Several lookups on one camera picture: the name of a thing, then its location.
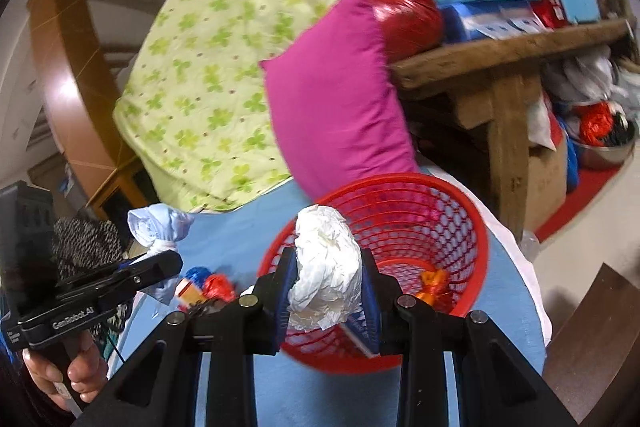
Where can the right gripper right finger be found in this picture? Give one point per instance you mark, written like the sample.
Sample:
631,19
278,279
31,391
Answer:
385,304

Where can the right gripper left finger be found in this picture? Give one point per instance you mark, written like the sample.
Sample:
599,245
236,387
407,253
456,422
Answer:
272,292

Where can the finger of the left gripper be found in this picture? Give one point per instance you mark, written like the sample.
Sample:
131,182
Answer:
156,275

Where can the orange plastic bag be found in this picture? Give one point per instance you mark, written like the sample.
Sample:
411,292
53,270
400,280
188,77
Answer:
435,290

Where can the light blue face mask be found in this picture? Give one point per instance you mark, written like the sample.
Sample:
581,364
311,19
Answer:
158,228

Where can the blue toothpaste box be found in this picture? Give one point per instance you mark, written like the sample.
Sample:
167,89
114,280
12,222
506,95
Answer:
357,331

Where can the left hand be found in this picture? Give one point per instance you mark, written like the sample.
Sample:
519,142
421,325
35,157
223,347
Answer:
79,380

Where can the orange white medicine box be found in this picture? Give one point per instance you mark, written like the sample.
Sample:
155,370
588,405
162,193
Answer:
188,294

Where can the black white patterned garment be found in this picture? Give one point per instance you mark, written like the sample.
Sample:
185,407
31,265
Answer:
81,245

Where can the blue towel blanket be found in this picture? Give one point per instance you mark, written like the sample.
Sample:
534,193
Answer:
322,378

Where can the red plastic mesh basket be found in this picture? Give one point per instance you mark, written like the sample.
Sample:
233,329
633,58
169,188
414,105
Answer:
412,223

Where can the wooden bedside cabinet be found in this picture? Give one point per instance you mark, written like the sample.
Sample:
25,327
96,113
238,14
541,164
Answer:
79,94

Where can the green clover patterned quilt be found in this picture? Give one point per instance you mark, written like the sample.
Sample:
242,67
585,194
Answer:
194,108

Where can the cardboard box under table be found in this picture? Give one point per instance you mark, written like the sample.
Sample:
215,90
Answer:
546,189

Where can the magenta pillow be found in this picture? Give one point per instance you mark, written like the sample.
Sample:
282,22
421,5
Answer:
333,110

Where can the wooden bench table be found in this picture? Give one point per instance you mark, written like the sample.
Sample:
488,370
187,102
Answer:
470,102

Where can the metal bowl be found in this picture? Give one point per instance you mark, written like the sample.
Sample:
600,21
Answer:
606,157

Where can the shiny red bag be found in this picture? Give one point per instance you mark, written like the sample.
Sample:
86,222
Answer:
409,27

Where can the red plastic bag with handles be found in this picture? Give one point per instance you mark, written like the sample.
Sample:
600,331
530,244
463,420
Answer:
218,287

